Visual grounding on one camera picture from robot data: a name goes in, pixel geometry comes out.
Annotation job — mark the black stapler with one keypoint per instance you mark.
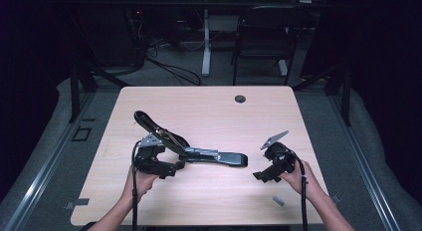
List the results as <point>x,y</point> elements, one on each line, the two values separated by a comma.
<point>212,156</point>

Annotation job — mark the grey tape piece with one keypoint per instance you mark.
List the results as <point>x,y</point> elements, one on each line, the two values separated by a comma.
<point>78,203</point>
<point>336,198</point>

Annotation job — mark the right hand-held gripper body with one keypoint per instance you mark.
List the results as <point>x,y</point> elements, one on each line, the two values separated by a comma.
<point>280,158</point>

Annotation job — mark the aluminium floor rail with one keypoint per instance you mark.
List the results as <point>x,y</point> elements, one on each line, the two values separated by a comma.
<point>46,171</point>
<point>365,171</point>

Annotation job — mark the silver strip of staples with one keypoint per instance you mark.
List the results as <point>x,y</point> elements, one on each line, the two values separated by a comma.
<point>278,200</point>

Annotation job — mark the short white desk foot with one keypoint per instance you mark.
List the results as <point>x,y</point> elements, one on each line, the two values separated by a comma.
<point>282,67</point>

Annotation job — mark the dark equipment cabinet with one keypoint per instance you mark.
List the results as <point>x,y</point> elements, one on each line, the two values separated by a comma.
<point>109,38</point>

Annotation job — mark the black folding chair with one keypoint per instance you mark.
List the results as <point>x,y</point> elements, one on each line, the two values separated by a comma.
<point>265,35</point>

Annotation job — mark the person's right hand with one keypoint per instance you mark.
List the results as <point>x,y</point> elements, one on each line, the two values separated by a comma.
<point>302,179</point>

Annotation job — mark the black metal stand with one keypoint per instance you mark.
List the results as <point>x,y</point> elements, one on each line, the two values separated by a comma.
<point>347,95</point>
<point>75,91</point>

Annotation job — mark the person's left hand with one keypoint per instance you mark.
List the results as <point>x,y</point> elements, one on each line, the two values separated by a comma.
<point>141,184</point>

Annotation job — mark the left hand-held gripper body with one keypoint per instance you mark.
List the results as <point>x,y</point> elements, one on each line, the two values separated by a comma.
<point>149,154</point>

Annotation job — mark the long white desk leg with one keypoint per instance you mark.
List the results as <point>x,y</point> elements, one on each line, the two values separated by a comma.
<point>206,51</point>

